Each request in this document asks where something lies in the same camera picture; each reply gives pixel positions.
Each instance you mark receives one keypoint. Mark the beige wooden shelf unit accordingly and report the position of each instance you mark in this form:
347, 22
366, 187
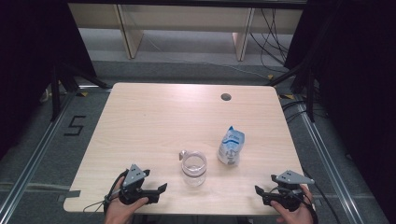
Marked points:
186, 18

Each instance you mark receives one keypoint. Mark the black metal stand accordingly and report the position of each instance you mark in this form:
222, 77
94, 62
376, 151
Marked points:
55, 93
310, 96

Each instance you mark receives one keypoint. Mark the grey floor tape strip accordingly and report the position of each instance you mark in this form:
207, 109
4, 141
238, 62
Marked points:
31, 186

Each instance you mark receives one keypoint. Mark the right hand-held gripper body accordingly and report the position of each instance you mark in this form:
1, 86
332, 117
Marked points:
292, 178

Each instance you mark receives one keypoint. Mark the person's left hand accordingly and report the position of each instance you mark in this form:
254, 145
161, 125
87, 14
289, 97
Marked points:
120, 213

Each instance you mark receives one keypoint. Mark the aluminium floor rail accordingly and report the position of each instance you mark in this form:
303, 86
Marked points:
35, 155
327, 155

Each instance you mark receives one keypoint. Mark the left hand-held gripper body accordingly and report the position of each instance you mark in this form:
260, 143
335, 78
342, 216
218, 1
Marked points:
134, 175

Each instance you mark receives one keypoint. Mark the person's right hand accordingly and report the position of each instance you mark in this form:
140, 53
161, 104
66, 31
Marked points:
295, 217

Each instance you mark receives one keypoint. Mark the blue white milk carton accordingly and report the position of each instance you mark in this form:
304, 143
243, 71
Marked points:
231, 146

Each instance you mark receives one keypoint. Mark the grey table grommet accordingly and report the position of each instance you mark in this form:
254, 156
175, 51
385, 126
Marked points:
226, 97

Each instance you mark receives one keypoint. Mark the dark curtain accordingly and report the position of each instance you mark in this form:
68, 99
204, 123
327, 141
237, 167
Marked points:
25, 62
358, 77

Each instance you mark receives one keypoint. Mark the grey tape piece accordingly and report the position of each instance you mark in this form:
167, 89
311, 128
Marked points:
70, 194

